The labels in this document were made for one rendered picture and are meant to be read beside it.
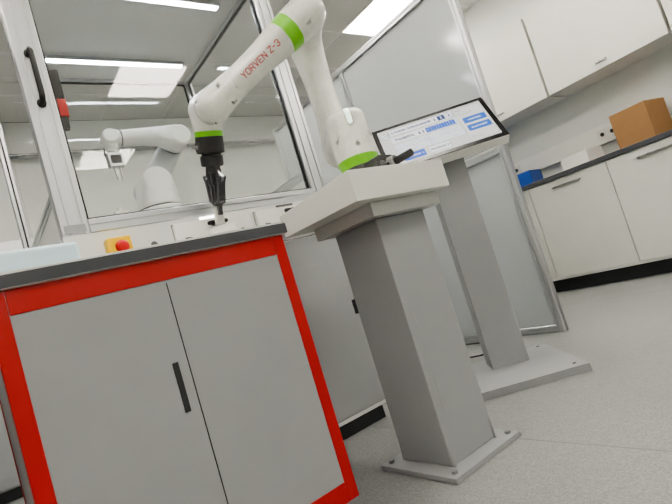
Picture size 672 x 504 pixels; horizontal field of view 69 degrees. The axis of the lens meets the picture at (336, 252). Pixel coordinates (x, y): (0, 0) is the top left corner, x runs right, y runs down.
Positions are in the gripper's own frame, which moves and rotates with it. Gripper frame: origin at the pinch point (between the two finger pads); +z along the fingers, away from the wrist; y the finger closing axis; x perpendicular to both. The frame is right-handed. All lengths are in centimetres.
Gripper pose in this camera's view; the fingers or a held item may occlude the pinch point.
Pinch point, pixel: (219, 214)
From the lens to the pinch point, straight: 172.3
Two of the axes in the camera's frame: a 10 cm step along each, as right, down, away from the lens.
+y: 6.4, 1.1, -7.6
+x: 7.7, -1.9, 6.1
